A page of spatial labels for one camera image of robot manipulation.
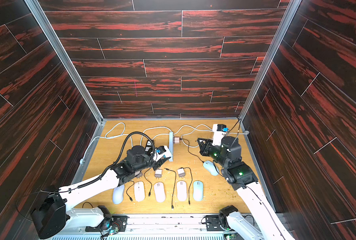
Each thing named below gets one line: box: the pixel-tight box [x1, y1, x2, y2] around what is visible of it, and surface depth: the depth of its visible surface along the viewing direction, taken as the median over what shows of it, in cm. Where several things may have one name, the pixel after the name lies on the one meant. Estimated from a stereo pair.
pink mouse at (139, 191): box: [134, 181, 146, 202], surface depth 84 cm
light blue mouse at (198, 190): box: [193, 180, 204, 202], surface depth 84 cm
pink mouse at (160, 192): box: [154, 181, 166, 203], surface depth 84 cm
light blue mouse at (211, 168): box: [203, 160, 220, 176], surface depth 94 cm
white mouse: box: [112, 184, 125, 205], surface depth 82 cm
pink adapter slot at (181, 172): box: [177, 168, 186, 178], surface depth 92 cm
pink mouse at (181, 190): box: [176, 180, 187, 202], surface depth 84 cm
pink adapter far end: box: [173, 137, 180, 144], surface depth 104 cm
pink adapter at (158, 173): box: [155, 169, 163, 180], surface depth 90 cm
